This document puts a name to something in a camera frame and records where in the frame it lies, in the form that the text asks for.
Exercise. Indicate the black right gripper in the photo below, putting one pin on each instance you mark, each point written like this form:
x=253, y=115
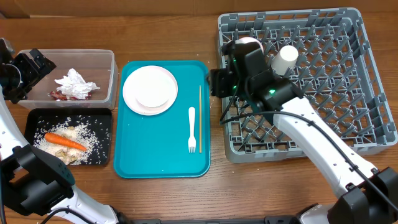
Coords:
x=214, y=81

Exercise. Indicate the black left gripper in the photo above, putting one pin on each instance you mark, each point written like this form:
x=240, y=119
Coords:
x=33, y=73

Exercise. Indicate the red snack wrapper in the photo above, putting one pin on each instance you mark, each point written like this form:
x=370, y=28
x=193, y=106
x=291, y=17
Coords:
x=58, y=95

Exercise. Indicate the small pink plate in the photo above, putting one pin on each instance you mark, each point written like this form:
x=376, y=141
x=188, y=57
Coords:
x=248, y=44

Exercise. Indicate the wooden chopstick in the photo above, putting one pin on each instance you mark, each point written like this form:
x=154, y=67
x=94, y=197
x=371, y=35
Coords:
x=200, y=120

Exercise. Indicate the white napkin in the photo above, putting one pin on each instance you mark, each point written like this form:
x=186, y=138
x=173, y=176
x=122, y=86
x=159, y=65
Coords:
x=73, y=85

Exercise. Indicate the white cup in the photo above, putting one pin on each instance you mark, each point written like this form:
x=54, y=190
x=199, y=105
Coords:
x=286, y=58

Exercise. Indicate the white plastic fork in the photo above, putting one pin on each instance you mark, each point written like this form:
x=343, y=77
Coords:
x=191, y=140

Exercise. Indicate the large white plate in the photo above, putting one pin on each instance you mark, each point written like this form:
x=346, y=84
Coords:
x=129, y=91

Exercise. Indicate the orange carrot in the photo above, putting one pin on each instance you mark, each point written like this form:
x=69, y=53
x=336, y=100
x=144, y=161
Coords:
x=60, y=140

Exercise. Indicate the rice and peanuts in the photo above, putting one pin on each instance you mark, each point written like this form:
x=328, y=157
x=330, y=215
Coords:
x=91, y=131

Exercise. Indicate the white bowl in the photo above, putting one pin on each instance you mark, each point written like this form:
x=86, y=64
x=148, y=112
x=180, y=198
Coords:
x=152, y=89

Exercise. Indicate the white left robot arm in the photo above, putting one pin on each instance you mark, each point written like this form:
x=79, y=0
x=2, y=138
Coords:
x=32, y=180

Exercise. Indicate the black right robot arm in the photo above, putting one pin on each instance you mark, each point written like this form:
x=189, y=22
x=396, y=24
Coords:
x=364, y=193

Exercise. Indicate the grey dishwasher rack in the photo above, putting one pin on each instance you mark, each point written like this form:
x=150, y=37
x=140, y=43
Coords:
x=335, y=68

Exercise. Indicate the clear plastic bin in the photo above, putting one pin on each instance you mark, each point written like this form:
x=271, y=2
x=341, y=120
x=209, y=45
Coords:
x=95, y=65

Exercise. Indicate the teal plastic tray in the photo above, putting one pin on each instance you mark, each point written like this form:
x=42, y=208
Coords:
x=157, y=146

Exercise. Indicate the black plastic tray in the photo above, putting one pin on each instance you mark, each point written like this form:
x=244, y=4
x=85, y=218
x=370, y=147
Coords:
x=34, y=115

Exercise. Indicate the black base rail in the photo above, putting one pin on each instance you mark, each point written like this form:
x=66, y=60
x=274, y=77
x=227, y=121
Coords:
x=217, y=221

